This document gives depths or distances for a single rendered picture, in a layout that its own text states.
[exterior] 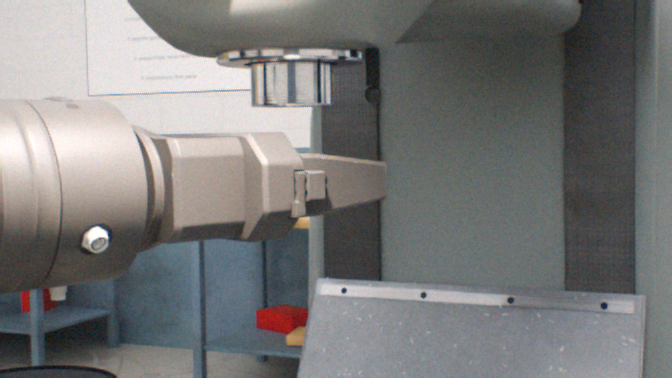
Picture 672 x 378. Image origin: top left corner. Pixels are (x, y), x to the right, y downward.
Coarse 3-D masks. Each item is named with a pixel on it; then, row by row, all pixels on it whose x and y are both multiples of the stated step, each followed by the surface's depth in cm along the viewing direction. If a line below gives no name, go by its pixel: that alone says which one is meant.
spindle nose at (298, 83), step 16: (256, 64) 52; (272, 64) 51; (288, 64) 51; (304, 64) 51; (320, 64) 51; (256, 80) 52; (272, 80) 51; (288, 80) 51; (304, 80) 51; (320, 80) 51; (256, 96) 52; (272, 96) 51; (288, 96) 51; (304, 96) 51; (320, 96) 51
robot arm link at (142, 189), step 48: (96, 144) 41; (144, 144) 44; (192, 144) 44; (240, 144) 46; (288, 144) 47; (96, 192) 41; (144, 192) 42; (192, 192) 44; (240, 192) 46; (288, 192) 46; (96, 240) 41; (144, 240) 45; (192, 240) 44; (240, 240) 47
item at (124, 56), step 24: (96, 0) 569; (120, 0) 562; (96, 24) 570; (120, 24) 563; (144, 24) 556; (96, 48) 571; (120, 48) 564; (144, 48) 557; (168, 48) 550; (96, 72) 572; (120, 72) 565; (144, 72) 558; (168, 72) 551; (192, 72) 545; (216, 72) 538; (240, 72) 532
